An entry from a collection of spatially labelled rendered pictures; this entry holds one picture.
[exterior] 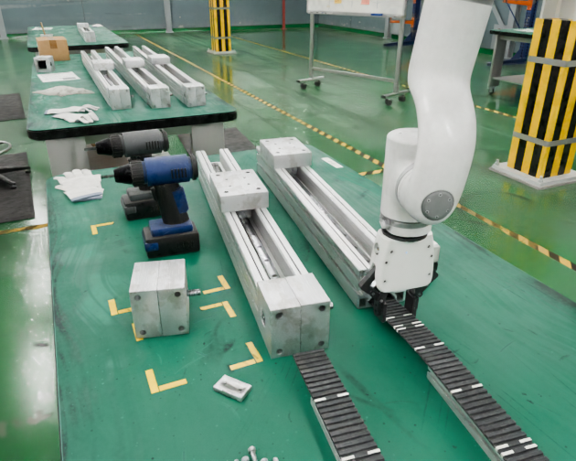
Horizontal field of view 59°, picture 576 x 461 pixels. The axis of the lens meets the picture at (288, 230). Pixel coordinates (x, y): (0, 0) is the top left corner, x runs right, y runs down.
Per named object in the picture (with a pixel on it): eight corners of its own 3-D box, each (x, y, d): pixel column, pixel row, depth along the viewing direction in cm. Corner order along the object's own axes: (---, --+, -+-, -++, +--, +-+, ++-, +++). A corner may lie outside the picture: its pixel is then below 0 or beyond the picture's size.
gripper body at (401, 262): (387, 238, 79) (381, 298, 84) (444, 230, 82) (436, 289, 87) (367, 218, 86) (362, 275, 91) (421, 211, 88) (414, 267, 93)
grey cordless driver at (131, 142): (177, 213, 135) (168, 132, 125) (99, 227, 128) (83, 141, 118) (170, 203, 141) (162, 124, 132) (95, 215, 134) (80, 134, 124)
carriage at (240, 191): (269, 218, 119) (268, 190, 116) (221, 224, 116) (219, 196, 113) (253, 193, 132) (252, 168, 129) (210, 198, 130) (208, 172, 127)
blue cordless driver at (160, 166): (206, 251, 116) (198, 158, 107) (114, 265, 110) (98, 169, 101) (199, 237, 123) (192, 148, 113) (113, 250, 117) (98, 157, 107)
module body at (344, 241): (404, 300, 98) (409, 262, 95) (357, 309, 96) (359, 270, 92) (286, 168, 167) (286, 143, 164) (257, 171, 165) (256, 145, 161)
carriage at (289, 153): (311, 175, 145) (312, 152, 142) (273, 178, 142) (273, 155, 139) (294, 157, 159) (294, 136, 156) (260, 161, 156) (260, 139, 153)
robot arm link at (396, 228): (392, 226, 78) (390, 243, 79) (442, 219, 80) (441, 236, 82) (368, 205, 85) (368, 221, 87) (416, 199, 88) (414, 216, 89)
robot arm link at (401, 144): (443, 223, 79) (421, 200, 87) (455, 140, 73) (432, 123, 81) (390, 226, 78) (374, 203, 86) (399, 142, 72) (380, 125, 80)
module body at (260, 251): (311, 317, 94) (312, 277, 90) (258, 326, 91) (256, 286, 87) (229, 174, 162) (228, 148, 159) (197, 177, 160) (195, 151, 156)
